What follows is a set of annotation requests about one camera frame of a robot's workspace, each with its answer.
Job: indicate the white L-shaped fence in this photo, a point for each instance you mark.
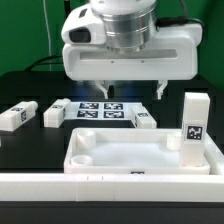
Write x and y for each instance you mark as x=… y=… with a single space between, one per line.
x=130 y=187

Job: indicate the white desk top tray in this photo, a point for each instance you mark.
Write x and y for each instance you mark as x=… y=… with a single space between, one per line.
x=127 y=151

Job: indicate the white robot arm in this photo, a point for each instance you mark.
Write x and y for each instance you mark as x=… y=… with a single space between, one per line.
x=111 y=40

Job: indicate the sheet of fiducial tags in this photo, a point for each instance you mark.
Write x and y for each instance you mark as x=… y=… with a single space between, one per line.
x=101 y=110

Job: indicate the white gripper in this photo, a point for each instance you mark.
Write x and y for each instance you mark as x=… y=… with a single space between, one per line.
x=128 y=42

